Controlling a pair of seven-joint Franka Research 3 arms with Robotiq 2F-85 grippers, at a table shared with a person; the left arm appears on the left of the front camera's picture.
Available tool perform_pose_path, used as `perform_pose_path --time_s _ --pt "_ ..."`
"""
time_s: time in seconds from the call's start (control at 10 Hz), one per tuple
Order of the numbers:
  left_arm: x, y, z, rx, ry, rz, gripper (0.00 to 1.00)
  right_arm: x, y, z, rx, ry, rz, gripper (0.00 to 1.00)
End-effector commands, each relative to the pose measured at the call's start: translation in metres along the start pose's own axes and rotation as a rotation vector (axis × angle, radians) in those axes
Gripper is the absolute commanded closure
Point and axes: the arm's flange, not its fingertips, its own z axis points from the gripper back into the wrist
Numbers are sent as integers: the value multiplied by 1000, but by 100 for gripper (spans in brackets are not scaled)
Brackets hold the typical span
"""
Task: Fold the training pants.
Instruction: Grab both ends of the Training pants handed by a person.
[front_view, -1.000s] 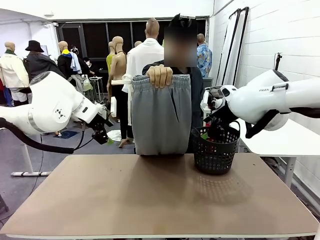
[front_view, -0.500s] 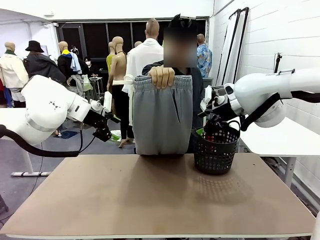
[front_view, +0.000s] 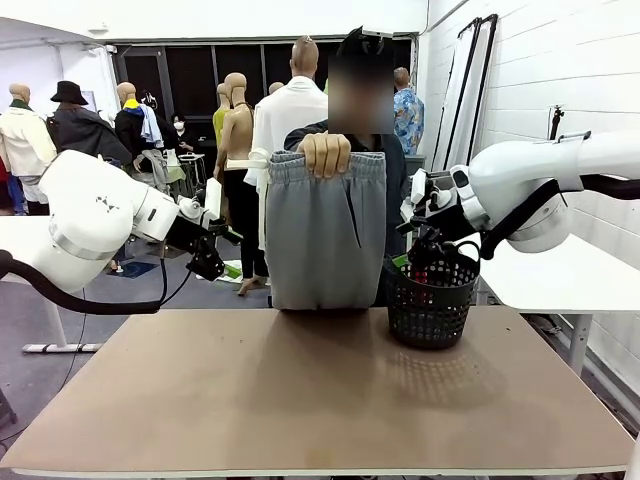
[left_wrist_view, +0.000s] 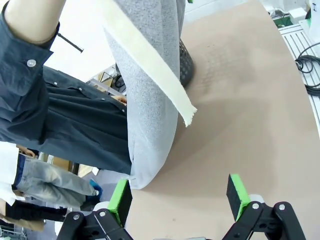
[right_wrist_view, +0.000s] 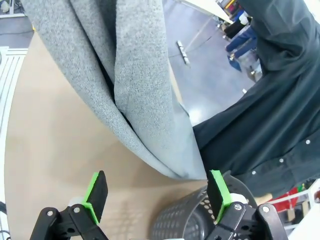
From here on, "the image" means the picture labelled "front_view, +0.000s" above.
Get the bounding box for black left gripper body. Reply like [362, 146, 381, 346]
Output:
[167, 214, 212, 256]

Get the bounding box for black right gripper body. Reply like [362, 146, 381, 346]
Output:
[437, 207, 477, 254]

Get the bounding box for grey training pants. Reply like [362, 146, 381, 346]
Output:
[264, 149, 389, 312]

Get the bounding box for person's right forearm dark sleeve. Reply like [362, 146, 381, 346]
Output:
[283, 119, 331, 154]

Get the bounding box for person's right hand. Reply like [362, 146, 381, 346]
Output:
[298, 132, 352, 180]

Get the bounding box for red item inside basket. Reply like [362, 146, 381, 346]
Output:
[411, 268, 435, 307]

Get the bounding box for white cloth on floor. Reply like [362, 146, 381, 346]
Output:
[215, 259, 247, 288]

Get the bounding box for person in dark shirt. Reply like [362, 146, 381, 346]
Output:
[283, 27, 410, 307]

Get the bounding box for dark perforated plastic basket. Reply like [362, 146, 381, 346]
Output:
[382, 240, 482, 350]

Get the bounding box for white ironing table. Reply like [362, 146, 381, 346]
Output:
[170, 152, 209, 199]

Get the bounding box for person wearing face mask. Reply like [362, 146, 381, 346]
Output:
[167, 113, 197, 157]

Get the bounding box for bare tan mannequin dark skirt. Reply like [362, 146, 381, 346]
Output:
[213, 72, 271, 297]

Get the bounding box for mannequin in yellow-green top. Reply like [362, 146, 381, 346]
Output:
[212, 83, 234, 147]

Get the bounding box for man in blue floral shirt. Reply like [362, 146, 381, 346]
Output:
[393, 67, 426, 157]

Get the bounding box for large white side table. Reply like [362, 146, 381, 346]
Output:
[477, 232, 640, 377]

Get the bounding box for mannequin with yellow scarf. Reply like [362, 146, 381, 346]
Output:
[114, 81, 167, 172]

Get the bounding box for black framed white panel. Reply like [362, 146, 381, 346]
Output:
[464, 13, 500, 169]
[432, 17, 484, 174]

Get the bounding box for mannequin in white shirt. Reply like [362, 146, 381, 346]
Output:
[243, 35, 331, 254]

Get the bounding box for small tripod stand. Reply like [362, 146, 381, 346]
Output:
[548, 103, 567, 144]

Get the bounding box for black brimmed hat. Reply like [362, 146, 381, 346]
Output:
[50, 80, 90, 107]

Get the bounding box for mannequin in cream jacket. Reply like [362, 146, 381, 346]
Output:
[0, 83, 58, 217]

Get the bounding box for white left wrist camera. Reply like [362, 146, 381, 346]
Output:
[202, 176, 223, 222]

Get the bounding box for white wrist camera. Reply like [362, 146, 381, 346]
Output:
[408, 168, 437, 207]
[202, 176, 223, 222]

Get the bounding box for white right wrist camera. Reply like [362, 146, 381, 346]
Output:
[408, 168, 437, 207]

